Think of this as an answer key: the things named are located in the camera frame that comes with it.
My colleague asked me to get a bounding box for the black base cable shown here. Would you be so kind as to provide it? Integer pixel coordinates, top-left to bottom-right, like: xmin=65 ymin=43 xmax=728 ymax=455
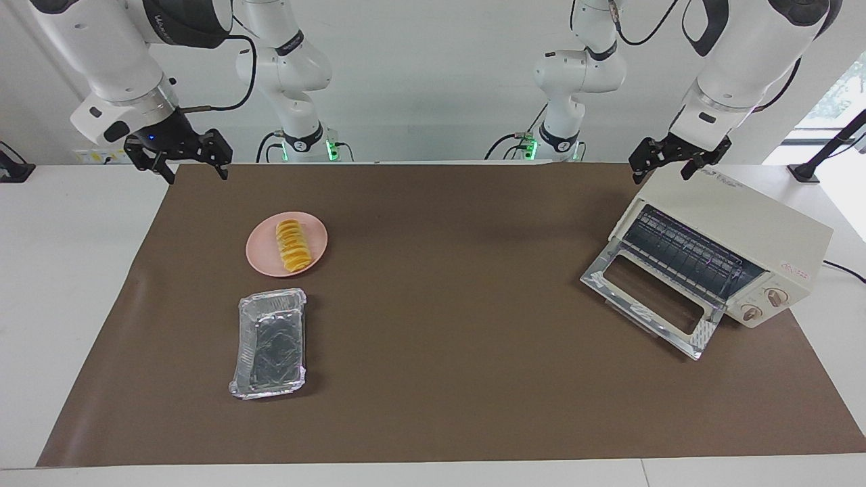
xmin=483 ymin=103 xmax=550 ymax=161
xmin=255 ymin=131 xmax=286 ymax=164

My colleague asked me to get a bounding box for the glass oven door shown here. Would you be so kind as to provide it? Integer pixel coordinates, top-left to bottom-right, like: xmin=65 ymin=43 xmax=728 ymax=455
xmin=579 ymin=237 xmax=727 ymax=362

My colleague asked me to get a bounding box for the black camera stand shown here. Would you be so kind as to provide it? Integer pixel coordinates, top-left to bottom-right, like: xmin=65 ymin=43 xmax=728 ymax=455
xmin=788 ymin=109 xmax=866 ymax=185

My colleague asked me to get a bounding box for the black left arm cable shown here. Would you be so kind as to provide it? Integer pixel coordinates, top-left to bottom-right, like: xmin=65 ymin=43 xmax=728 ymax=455
xmin=609 ymin=0 xmax=679 ymax=48

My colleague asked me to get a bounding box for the metal oven rack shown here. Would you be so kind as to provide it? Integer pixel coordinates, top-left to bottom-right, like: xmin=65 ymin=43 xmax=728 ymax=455
xmin=622 ymin=204 xmax=767 ymax=302

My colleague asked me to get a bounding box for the yellow sliced bread loaf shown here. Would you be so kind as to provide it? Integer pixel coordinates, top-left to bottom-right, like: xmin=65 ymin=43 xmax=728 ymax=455
xmin=275 ymin=219 xmax=314 ymax=274

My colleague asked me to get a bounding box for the cream toaster oven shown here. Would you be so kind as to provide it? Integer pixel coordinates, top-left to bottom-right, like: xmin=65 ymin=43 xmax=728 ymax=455
xmin=608 ymin=164 xmax=835 ymax=330

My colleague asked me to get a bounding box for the aluminium foil tray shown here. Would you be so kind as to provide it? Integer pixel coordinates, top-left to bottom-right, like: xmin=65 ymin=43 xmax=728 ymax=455
xmin=228 ymin=287 xmax=309 ymax=400

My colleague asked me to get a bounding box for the black oven power cable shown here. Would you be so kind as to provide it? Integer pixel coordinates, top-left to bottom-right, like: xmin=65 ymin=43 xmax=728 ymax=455
xmin=821 ymin=258 xmax=866 ymax=284

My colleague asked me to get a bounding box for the pink round plate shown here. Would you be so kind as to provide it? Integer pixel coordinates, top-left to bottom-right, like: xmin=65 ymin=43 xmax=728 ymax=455
xmin=245 ymin=211 xmax=330 ymax=278

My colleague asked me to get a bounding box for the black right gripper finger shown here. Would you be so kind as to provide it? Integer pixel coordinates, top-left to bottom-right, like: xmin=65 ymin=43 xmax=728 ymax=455
xmin=124 ymin=135 xmax=177 ymax=185
xmin=196 ymin=128 xmax=233 ymax=181

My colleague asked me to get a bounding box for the black table clamp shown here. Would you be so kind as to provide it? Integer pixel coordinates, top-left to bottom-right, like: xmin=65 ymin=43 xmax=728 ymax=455
xmin=0 ymin=140 xmax=37 ymax=184

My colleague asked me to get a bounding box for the brown table mat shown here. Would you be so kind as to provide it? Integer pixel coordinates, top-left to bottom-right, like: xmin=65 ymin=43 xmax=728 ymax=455
xmin=37 ymin=162 xmax=866 ymax=468

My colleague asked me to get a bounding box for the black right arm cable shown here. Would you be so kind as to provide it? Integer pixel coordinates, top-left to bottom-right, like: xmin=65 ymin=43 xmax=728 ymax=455
xmin=177 ymin=34 xmax=260 ymax=113

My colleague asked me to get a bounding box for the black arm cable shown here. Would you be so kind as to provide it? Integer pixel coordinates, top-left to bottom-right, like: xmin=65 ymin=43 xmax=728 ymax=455
xmin=609 ymin=0 xmax=679 ymax=48
xmin=177 ymin=34 xmax=260 ymax=113

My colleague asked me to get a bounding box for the bright window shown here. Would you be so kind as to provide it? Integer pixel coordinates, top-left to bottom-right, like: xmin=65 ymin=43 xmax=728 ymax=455
xmin=793 ymin=53 xmax=866 ymax=131

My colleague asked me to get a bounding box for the white power strip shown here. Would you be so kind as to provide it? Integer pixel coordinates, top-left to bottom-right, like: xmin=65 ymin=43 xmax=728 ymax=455
xmin=74 ymin=148 xmax=131 ymax=165

